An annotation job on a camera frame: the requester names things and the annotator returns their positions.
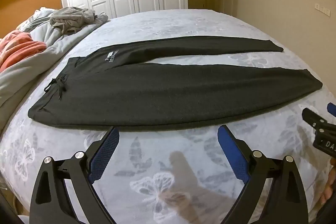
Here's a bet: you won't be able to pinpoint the light grey quilt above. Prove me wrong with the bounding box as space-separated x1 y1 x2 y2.
0 7 109 132

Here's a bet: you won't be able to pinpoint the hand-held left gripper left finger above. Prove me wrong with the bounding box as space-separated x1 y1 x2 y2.
29 126 121 224

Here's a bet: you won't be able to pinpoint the crumpled grey garment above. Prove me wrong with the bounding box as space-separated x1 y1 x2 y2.
50 7 98 35

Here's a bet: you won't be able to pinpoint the bed with floral grey sheet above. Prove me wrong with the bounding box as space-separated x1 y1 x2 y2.
0 9 336 224

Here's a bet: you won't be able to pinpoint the person's right hand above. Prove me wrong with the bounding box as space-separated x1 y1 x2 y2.
320 161 336 207

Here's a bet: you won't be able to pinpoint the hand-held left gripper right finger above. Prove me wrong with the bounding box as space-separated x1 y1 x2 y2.
217 124 309 224

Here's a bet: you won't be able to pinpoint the dark grey pants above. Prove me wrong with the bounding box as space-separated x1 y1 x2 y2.
28 35 323 134

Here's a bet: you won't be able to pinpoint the white wall switch panel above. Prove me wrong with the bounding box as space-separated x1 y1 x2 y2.
315 3 331 16

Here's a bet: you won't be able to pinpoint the orange pink blanket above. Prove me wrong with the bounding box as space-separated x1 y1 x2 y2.
0 32 47 73

